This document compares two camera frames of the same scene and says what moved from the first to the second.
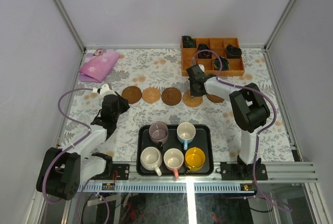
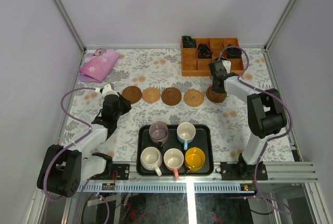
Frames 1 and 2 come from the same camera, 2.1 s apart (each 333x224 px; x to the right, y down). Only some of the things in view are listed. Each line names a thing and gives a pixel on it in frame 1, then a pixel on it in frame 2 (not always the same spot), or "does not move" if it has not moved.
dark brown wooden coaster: x=171 y=96 does not move
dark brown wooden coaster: x=132 y=94 does not move
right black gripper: x=193 y=94 → x=215 y=90
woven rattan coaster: x=151 y=95 does not move
